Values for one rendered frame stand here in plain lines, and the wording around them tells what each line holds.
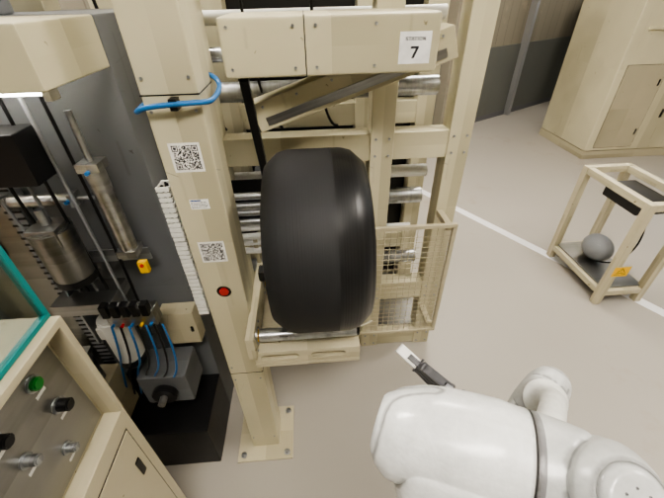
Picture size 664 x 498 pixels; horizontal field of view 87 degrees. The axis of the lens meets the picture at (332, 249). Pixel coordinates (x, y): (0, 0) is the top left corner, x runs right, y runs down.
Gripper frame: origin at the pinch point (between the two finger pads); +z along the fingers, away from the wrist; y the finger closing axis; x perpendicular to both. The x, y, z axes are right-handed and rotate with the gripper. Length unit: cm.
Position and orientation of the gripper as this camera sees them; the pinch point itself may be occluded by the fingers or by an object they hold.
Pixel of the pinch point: (407, 356)
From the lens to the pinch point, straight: 106.8
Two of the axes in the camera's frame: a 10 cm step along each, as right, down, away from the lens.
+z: -7.3, -6.4, 2.6
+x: 6.9, -6.6, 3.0
